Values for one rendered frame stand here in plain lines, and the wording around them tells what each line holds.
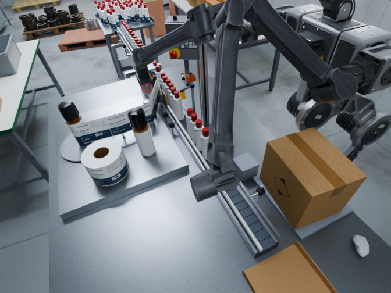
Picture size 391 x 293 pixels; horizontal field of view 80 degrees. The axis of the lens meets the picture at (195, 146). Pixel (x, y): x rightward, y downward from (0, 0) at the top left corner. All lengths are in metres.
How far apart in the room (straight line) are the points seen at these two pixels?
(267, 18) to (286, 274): 0.90
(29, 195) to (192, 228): 2.01
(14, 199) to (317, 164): 2.64
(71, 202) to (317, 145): 1.17
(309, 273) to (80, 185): 1.13
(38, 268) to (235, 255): 1.67
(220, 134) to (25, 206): 2.36
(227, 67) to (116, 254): 0.89
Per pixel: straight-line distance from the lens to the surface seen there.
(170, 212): 1.18
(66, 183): 1.42
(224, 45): 0.67
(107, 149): 1.28
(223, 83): 0.64
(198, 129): 1.21
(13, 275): 2.44
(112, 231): 1.21
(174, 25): 1.27
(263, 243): 1.06
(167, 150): 1.36
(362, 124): 1.58
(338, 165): 1.06
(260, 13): 0.74
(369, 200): 2.53
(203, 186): 0.63
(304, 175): 0.97
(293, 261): 1.12
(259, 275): 1.07
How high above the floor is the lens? 1.85
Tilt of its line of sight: 46 degrees down
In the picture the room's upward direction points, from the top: 6 degrees counter-clockwise
